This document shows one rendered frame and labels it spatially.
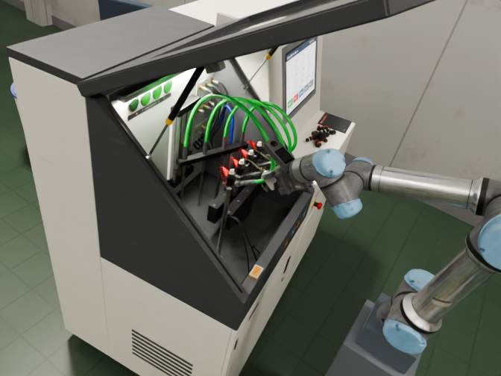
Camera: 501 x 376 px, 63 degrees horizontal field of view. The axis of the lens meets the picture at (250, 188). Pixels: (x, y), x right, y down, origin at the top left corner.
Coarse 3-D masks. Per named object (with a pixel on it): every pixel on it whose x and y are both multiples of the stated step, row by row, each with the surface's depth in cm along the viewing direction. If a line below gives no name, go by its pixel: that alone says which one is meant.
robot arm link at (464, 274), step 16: (496, 208) 90; (480, 224) 92; (496, 224) 85; (480, 240) 87; (496, 240) 85; (464, 256) 95; (480, 256) 90; (496, 256) 86; (448, 272) 99; (464, 272) 95; (480, 272) 93; (496, 272) 91; (432, 288) 104; (448, 288) 99; (464, 288) 97; (400, 304) 113; (416, 304) 109; (432, 304) 104; (448, 304) 102; (400, 320) 111; (416, 320) 108; (432, 320) 107; (400, 336) 111; (416, 336) 108; (416, 352) 112
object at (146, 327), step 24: (120, 288) 157; (144, 288) 149; (120, 312) 167; (144, 312) 158; (168, 312) 150; (192, 312) 142; (120, 336) 179; (144, 336) 168; (168, 336) 159; (192, 336) 151; (216, 336) 144; (120, 360) 192; (144, 360) 180; (168, 360) 169; (192, 360) 160; (216, 360) 152
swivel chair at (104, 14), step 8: (104, 0) 294; (112, 0) 293; (120, 0) 293; (128, 0) 294; (104, 8) 298; (112, 8) 297; (120, 8) 296; (128, 8) 295; (136, 8) 294; (144, 8) 293; (104, 16) 303; (112, 16) 302
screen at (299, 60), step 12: (288, 48) 172; (300, 48) 186; (312, 48) 201; (288, 60) 175; (300, 60) 189; (312, 60) 205; (288, 72) 177; (300, 72) 192; (312, 72) 208; (288, 84) 180; (300, 84) 195; (312, 84) 212; (288, 96) 183; (300, 96) 199; (288, 108) 186; (300, 108) 203
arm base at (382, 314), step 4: (388, 300) 136; (384, 304) 136; (388, 304) 133; (380, 308) 136; (384, 308) 134; (388, 308) 132; (376, 312) 138; (380, 312) 135; (384, 312) 133; (388, 312) 132; (376, 316) 137; (380, 316) 135; (384, 316) 134; (376, 320) 136; (380, 320) 134; (384, 320) 134; (380, 324) 134; (380, 328) 134
